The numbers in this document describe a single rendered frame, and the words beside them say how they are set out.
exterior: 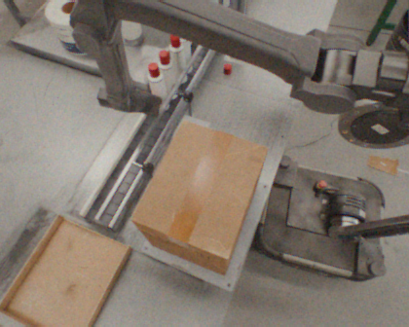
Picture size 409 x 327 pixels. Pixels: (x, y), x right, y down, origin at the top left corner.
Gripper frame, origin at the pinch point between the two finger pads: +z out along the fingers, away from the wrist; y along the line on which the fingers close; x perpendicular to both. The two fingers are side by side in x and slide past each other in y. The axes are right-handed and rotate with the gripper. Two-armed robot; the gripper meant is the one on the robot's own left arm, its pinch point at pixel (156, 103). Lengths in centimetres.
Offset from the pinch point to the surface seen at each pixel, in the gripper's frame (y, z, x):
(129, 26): 25.1, 14.7, -23.6
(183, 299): -34, -26, 48
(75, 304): -6, -34, 58
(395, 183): -121, 109, 12
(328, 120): -72, 130, -12
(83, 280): -4, -30, 53
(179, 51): -2.5, 2.5, -19.4
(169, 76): -2.4, -0.1, -10.4
